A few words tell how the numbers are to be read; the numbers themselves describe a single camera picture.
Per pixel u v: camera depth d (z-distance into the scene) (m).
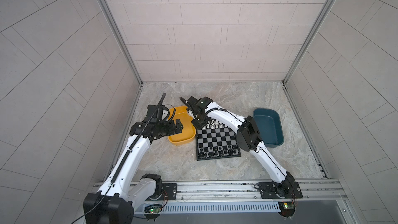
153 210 0.64
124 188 0.39
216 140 0.85
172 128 0.67
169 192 0.71
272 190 0.71
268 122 0.94
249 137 0.60
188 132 0.87
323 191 0.72
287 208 0.68
